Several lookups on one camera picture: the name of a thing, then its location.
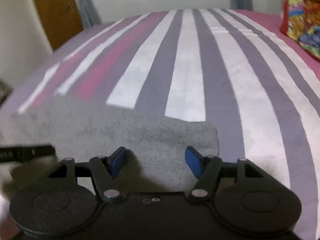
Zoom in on striped pink grey bedsheet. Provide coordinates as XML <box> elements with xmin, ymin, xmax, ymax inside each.
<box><xmin>1</xmin><ymin>9</ymin><xmax>319</xmax><ymax>239</ymax></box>

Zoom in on grey curtain left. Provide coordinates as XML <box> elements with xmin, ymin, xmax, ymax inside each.
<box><xmin>76</xmin><ymin>0</ymin><xmax>101</xmax><ymax>29</ymax></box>

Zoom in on grey sweat pants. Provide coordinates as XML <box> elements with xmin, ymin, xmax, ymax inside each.
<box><xmin>1</xmin><ymin>96</ymin><xmax>219</xmax><ymax>199</ymax></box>

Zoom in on brown wooden door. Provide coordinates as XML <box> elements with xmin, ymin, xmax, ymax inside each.
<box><xmin>34</xmin><ymin>0</ymin><xmax>84</xmax><ymax>50</ymax></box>

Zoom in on colourful patterned blanket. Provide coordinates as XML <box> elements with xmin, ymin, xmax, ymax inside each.
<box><xmin>280</xmin><ymin>0</ymin><xmax>319</xmax><ymax>60</ymax></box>

